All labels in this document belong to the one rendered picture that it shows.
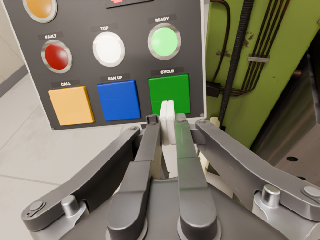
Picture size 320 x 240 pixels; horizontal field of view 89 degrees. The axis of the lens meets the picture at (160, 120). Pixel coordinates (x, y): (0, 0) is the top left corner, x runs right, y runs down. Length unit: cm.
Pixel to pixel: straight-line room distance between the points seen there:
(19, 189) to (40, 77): 151
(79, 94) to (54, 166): 142
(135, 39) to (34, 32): 18
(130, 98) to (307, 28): 45
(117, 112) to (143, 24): 17
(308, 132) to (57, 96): 54
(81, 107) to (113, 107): 6
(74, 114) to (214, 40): 44
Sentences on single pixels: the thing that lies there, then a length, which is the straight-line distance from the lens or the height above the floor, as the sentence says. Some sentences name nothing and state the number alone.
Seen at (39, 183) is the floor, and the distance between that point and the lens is 175.
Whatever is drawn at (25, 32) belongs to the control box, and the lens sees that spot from 41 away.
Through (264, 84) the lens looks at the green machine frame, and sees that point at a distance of 64.
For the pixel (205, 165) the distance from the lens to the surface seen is 64.
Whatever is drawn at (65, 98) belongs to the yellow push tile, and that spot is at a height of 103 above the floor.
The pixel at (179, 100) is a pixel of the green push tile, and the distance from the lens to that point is 31.
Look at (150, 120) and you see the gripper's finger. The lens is 15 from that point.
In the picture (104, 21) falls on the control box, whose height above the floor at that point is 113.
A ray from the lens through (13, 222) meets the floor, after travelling 174.
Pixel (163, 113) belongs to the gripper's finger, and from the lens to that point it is 17.
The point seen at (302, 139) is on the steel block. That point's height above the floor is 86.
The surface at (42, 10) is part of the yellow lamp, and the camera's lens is 38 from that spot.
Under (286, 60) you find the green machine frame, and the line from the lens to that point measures 60.
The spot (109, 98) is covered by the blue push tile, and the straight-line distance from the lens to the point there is 33.
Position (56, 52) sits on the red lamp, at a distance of 37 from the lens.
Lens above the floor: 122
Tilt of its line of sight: 50 degrees down
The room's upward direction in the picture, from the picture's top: 12 degrees counter-clockwise
